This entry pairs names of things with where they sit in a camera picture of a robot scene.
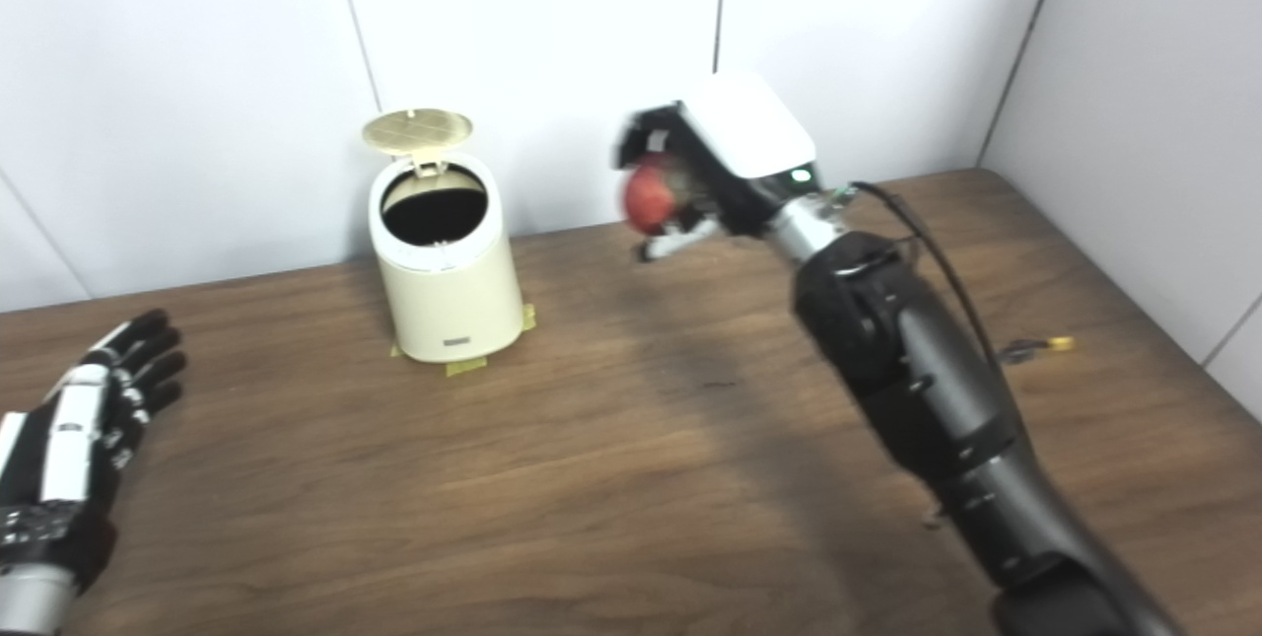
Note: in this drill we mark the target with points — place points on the cream round bin lid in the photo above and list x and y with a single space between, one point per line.
414 131

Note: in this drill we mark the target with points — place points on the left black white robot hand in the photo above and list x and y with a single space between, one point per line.
69 449

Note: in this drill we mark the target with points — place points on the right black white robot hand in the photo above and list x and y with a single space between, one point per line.
749 138

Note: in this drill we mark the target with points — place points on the cream-colored round bin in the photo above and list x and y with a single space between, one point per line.
449 301

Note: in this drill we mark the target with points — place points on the red apple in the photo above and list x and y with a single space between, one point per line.
646 199

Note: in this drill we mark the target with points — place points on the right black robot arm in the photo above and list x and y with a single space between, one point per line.
927 389

